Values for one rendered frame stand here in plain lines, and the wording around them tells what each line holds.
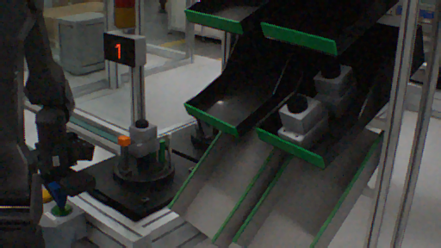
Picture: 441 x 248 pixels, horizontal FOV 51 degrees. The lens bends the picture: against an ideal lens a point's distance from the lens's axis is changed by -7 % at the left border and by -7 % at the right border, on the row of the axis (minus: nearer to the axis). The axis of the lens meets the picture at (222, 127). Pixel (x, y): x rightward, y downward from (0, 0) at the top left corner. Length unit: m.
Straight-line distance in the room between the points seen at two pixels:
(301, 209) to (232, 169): 0.16
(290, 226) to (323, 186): 0.09
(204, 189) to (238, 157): 0.09
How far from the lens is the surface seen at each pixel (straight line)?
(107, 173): 1.12
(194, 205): 0.92
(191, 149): 1.22
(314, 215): 0.81
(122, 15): 1.20
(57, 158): 0.94
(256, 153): 0.89
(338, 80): 0.73
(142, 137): 1.05
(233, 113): 0.80
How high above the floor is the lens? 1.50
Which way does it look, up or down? 23 degrees down
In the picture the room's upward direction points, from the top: 2 degrees clockwise
